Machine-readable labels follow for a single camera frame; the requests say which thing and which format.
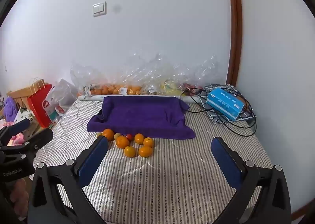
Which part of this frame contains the person's left hand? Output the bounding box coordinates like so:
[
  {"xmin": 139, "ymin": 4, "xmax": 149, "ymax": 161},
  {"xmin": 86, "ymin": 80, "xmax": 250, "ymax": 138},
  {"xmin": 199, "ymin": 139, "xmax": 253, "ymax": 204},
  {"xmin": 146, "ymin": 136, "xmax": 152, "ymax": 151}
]
[{"xmin": 9, "ymin": 179, "xmax": 30, "ymax": 218}]

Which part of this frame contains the purple towel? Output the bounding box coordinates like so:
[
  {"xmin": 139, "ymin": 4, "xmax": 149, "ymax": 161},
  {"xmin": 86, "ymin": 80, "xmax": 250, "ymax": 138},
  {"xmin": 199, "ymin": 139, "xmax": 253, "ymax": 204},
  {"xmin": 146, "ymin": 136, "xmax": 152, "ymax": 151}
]
[{"xmin": 87, "ymin": 95, "xmax": 196, "ymax": 140}]

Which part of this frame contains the pink plush toy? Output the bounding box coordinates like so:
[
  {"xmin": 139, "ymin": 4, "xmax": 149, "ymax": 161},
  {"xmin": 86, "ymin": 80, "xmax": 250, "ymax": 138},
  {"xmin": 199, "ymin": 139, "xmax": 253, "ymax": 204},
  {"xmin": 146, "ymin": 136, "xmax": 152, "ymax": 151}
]
[{"xmin": 7, "ymin": 132, "xmax": 27, "ymax": 146}]

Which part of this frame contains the clear bag of oranges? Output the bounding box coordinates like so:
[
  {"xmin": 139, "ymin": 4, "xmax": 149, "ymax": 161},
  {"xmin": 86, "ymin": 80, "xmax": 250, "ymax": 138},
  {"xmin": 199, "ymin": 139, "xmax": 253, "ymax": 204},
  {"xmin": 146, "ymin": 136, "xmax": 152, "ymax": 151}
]
[
  {"xmin": 70, "ymin": 63, "xmax": 109, "ymax": 96},
  {"xmin": 106, "ymin": 52, "xmax": 168, "ymax": 96}
]

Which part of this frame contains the red paper bag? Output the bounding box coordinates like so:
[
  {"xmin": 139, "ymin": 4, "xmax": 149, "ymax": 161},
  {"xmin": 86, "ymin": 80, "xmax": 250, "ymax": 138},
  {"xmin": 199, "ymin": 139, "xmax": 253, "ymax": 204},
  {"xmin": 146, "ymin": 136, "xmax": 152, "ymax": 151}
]
[{"xmin": 27, "ymin": 78, "xmax": 53, "ymax": 129}]

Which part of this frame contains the dark grid-patterned cloth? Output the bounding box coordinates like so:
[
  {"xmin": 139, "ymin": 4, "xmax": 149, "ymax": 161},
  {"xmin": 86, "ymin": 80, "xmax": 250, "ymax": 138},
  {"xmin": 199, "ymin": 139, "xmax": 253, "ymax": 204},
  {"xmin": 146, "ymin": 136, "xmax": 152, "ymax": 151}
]
[{"xmin": 198, "ymin": 84, "xmax": 256, "ymax": 123}]

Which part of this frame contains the white light switch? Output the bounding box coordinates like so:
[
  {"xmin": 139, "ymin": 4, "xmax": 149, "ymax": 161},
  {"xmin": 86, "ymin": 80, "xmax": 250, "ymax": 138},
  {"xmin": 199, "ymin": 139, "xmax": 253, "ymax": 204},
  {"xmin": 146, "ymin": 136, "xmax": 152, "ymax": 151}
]
[{"xmin": 93, "ymin": 2, "xmax": 107, "ymax": 17}]

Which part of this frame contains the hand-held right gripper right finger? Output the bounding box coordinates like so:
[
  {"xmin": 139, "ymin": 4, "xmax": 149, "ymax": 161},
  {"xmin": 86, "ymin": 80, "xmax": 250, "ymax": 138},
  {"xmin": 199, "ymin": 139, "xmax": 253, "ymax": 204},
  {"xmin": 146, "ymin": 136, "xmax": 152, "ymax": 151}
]
[{"xmin": 211, "ymin": 137, "xmax": 292, "ymax": 224}]

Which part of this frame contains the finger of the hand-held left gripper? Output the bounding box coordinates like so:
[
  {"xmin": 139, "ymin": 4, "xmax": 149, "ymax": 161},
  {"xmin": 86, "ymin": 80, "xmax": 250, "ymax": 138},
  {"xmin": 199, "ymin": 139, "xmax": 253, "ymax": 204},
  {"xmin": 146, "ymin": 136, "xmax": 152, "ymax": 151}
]
[
  {"xmin": 0, "ymin": 129, "xmax": 54, "ymax": 158},
  {"xmin": 0, "ymin": 118, "xmax": 32, "ymax": 146}
]

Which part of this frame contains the purple plush toy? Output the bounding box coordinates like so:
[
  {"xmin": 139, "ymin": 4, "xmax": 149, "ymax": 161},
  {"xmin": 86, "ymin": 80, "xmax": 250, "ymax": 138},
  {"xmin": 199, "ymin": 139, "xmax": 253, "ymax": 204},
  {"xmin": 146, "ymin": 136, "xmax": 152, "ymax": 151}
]
[{"xmin": 3, "ymin": 96, "xmax": 19, "ymax": 122}]

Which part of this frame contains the light wooden furniture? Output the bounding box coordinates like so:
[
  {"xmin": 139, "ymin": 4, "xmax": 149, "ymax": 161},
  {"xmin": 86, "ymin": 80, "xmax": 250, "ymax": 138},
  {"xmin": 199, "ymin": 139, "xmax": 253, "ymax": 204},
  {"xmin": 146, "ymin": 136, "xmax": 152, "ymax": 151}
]
[{"xmin": 6, "ymin": 79, "xmax": 46, "ymax": 116}]

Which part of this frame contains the black wire rack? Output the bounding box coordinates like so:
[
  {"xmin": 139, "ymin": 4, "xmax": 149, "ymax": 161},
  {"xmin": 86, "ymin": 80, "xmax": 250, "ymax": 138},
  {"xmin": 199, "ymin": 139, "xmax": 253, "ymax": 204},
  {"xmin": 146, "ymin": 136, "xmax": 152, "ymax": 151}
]
[{"xmin": 180, "ymin": 86, "xmax": 258, "ymax": 137}]

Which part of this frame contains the brown wooden door frame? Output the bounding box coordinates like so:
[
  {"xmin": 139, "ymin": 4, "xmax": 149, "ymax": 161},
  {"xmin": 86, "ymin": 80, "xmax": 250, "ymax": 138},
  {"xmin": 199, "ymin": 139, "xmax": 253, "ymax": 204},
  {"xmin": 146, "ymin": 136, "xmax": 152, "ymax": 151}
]
[{"xmin": 225, "ymin": 0, "xmax": 243, "ymax": 87}]

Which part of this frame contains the white spotted cloth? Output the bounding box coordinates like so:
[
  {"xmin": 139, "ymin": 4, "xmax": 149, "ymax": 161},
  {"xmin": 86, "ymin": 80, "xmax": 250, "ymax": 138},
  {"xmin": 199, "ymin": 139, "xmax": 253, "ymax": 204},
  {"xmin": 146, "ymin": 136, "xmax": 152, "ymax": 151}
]
[{"xmin": 13, "ymin": 107, "xmax": 37, "ymax": 126}]

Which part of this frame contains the white plastic bag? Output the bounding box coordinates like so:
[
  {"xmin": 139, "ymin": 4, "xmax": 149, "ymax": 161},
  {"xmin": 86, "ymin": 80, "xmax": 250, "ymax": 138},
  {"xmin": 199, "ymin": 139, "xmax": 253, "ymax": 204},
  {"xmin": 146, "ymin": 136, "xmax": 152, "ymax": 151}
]
[{"xmin": 47, "ymin": 79, "xmax": 78, "ymax": 123}]

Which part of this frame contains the large orange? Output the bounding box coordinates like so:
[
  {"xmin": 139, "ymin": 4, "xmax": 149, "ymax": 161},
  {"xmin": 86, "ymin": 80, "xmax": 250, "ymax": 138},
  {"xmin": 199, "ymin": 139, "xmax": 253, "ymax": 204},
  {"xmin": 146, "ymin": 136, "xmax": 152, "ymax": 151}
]
[
  {"xmin": 116, "ymin": 136, "xmax": 130, "ymax": 150},
  {"xmin": 102, "ymin": 129, "xmax": 115, "ymax": 141},
  {"xmin": 138, "ymin": 146, "xmax": 153, "ymax": 158}
]

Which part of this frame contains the clear bag of yellow fruit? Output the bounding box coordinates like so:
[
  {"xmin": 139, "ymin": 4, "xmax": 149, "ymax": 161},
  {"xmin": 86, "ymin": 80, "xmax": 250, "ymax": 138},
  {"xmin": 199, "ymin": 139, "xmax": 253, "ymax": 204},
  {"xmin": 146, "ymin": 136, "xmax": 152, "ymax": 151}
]
[{"xmin": 148, "ymin": 54, "xmax": 187, "ymax": 97}]

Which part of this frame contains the clear bag of red fruit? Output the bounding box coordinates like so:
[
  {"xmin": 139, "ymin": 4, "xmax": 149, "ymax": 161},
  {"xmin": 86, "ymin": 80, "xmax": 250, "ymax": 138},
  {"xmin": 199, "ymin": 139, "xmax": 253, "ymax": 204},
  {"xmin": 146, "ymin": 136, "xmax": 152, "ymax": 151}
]
[{"xmin": 177, "ymin": 55, "xmax": 220, "ymax": 92}]

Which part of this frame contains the striped mattress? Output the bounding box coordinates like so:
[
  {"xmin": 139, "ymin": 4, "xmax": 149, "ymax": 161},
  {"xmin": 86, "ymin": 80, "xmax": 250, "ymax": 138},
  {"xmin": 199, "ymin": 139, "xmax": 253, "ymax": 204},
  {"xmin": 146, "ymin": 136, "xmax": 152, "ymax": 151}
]
[{"xmin": 28, "ymin": 98, "xmax": 275, "ymax": 224}]

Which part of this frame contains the teal white packet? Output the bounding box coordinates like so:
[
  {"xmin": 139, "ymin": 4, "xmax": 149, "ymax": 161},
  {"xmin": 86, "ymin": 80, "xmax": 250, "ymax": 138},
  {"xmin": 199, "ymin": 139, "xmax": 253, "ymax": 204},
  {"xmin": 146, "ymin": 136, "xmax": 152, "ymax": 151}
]
[{"xmin": 45, "ymin": 103, "xmax": 66, "ymax": 123}]

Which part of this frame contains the blue tissue pack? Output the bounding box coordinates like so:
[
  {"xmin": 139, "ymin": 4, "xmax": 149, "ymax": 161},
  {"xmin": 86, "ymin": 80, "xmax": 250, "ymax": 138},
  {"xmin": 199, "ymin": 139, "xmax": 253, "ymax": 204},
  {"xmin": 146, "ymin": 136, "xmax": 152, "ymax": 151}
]
[{"xmin": 206, "ymin": 88, "xmax": 245, "ymax": 121}]

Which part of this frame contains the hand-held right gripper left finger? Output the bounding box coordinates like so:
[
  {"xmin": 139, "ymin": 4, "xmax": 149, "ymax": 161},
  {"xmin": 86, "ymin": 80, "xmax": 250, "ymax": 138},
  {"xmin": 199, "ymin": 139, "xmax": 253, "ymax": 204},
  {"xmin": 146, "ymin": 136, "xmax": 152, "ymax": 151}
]
[{"xmin": 28, "ymin": 136, "xmax": 110, "ymax": 224}]

